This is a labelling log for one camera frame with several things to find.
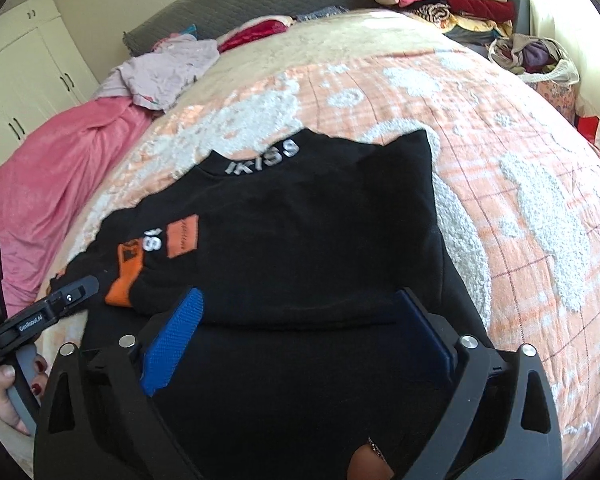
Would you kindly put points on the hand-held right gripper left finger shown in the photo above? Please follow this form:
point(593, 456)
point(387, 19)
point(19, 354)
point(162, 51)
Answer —
point(172, 340)

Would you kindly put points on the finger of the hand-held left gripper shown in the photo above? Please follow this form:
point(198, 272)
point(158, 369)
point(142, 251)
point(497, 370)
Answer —
point(75, 295)

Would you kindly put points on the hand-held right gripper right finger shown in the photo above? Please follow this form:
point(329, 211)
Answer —
point(425, 335)

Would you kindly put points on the black sweater with orange patches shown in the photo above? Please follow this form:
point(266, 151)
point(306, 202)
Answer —
point(305, 240)

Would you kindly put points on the person's left hand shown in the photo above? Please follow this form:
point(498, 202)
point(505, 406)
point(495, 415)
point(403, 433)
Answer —
point(0, 395)

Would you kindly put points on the pink quilt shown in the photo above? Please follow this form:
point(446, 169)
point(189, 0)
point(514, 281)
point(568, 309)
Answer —
point(45, 175)

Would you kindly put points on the white wardrobe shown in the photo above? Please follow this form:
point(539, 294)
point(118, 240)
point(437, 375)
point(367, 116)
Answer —
point(25, 75)

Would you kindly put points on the lilac garment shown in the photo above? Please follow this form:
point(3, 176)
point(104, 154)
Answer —
point(155, 70)

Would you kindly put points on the orange and white fleece blanket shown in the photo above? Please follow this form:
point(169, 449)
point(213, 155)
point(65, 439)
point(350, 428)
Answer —
point(380, 95)

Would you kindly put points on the red bag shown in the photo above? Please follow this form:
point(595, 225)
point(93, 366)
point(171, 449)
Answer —
point(587, 132)

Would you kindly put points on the floral storage box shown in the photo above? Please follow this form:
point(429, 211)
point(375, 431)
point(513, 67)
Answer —
point(555, 97)

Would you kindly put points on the red velvet cloth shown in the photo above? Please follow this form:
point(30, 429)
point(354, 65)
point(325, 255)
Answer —
point(255, 32)

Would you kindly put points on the cream curtain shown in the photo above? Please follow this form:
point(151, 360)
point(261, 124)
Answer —
point(570, 35)

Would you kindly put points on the blue patterned cloth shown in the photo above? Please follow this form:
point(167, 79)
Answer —
point(322, 12)

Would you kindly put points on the dark storage box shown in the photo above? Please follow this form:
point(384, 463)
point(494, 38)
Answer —
point(520, 5)

